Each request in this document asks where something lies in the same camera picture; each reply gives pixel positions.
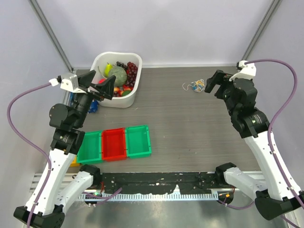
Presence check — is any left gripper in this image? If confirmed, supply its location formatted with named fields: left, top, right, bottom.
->
left=71, top=70, right=115, bottom=128

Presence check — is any white wire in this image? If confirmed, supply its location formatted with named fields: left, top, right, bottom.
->
left=182, top=79, right=205, bottom=92

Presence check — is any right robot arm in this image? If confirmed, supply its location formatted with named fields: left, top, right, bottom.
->
left=205, top=70, right=304, bottom=220

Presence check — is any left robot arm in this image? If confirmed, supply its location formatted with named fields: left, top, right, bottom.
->
left=7, top=70, right=116, bottom=228

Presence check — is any red apple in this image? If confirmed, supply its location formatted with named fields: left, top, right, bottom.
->
left=98, top=78, right=107, bottom=84

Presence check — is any blue chips bag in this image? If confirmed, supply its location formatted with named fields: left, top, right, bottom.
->
left=68, top=93, right=98, bottom=114

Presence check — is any green pear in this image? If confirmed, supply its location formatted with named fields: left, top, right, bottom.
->
left=104, top=63, right=113, bottom=78

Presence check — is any white plastic basket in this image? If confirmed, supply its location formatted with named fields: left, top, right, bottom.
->
left=90, top=52, right=143, bottom=108

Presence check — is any green melon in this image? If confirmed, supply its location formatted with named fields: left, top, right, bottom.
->
left=109, top=66, right=127, bottom=87

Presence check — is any dark grape bunch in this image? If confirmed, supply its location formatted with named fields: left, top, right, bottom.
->
left=116, top=61, right=128, bottom=70

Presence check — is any green lime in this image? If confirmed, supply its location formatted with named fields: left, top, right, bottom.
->
left=121, top=90, right=132, bottom=97

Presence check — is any red grape bunch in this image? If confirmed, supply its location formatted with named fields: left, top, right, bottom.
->
left=125, top=62, right=138, bottom=88

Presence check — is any red bin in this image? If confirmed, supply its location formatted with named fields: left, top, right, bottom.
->
left=101, top=128, right=127, bottom=162

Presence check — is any left green bin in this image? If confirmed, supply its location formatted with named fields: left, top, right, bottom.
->
left=77, top=131, right=103, bottom=165

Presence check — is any green bin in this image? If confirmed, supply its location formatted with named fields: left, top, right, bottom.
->
left=125, top=125, right=152, bottom=159
left=77, top=131, right=103, bottom=165

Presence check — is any right green bin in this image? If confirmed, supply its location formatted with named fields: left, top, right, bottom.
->
left=125, top=125, right=152, bottom=159

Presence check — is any yellow bin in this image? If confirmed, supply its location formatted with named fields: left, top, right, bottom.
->
left=69, top=156, right=81, bottom=167

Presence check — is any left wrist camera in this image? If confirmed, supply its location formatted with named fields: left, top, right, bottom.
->
left=49, top=73, right=79, bottom=93

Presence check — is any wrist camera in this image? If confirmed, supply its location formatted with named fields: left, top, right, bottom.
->
left=49, top=73, right=79, bottom=93
left=229, top=60, right=257, bottom=82

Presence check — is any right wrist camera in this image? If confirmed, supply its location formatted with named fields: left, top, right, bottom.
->
left=229, top=60, right=257, bottom=82

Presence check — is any left aluminium frame post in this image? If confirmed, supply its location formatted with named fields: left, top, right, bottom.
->
left=28, top=0, right=74, bottom=72

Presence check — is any aluminium frame post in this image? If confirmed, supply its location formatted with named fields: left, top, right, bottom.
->
left=241, top=0, right=282, bottom=60
left=28, top=0, right=74, bottom=72

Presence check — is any right aluminium frame post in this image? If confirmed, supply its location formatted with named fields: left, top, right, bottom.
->
left=241, top=0, right=282, bottom=60

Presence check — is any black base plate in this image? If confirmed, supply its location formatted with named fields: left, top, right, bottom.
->
left=84, top=171, right=238, bottom=195

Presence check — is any slotted cable duct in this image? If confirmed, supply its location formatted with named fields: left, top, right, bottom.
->
left=76, top=191, right=219, bottom=202

